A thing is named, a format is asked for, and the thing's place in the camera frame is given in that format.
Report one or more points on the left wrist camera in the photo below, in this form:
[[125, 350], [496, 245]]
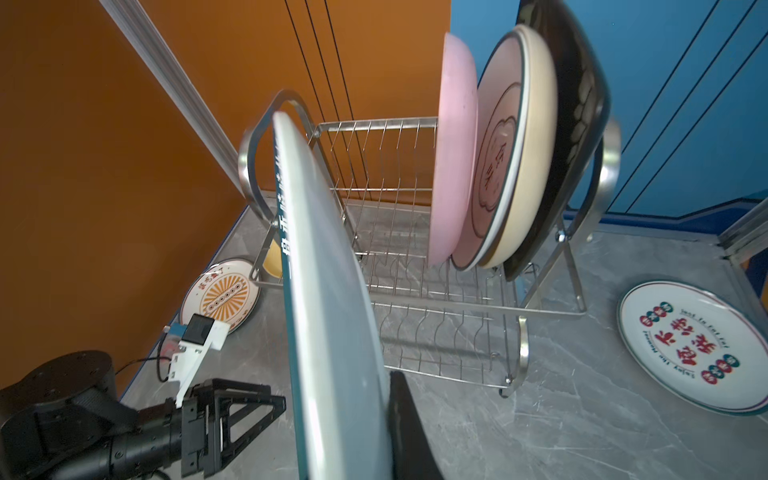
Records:
[[199, 335]]

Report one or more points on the white plate green cloud outline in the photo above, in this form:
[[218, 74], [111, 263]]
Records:
[[500, 102]]

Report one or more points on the cream round plate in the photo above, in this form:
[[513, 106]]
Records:
[[538, 121]]

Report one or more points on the pink round plate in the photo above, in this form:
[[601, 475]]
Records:
[[455, 144]]

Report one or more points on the chrome two-tier dish rack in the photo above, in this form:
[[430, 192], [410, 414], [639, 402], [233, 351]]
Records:
[[468, 326]]

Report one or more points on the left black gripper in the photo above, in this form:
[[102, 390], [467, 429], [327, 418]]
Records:
[[136, 443]]

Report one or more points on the yellow round plate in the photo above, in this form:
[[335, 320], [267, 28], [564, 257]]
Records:
[[272, 263]]

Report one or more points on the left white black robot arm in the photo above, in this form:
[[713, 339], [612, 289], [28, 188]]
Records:
[[64, 421]]

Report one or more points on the white plate green red rim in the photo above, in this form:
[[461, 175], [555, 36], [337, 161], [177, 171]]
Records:
[[340, 387]]

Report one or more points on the white plate orange sunburst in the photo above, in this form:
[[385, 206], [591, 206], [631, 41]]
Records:
[[224, 292]]

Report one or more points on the white plate red characters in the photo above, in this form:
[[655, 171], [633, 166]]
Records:
[[696, 345]]

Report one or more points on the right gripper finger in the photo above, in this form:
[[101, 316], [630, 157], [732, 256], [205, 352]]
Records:
[[412, 457]]

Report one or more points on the black square floral plate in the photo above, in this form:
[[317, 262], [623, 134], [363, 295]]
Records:
[[583, 111]]

